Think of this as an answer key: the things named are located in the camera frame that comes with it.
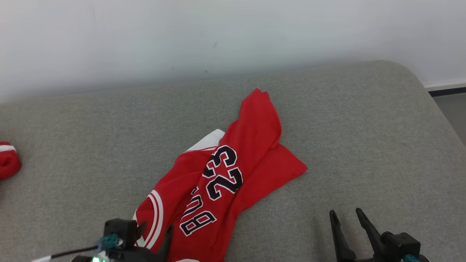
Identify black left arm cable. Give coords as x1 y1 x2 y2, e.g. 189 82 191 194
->
31 233 121 262

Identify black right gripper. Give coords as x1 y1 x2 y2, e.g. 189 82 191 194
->
329 207 387 262

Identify red jersey number 23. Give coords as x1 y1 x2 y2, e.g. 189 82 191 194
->
132 88 308 262

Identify red and white shorts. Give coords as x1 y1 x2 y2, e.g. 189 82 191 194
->
0 141 22 181

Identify white and black baseboard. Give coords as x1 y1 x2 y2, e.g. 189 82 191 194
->
423 78 466 97

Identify grey fabric sofa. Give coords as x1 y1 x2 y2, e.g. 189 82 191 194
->
0 60 466 262

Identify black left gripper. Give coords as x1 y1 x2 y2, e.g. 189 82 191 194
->
107 221 174 262

